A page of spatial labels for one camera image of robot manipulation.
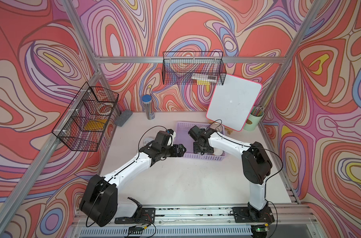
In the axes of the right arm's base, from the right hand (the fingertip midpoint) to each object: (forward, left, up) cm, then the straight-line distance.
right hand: (203, 153), depth 91 cm
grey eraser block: (+36, +58, -1) cm, 68 cm away
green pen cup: (+21, -37, +8) cm, 43 cm away
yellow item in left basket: (+2, +55, +28) cm, 62 cm away
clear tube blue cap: (+35, +37, +16) cm, 53 cm away
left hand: (-3, +13, +9) cm, 16 cm away
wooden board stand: (+18, -21, -1) cm, 28 cm away
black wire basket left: (+3, +64, +26) cm, 69 cm away
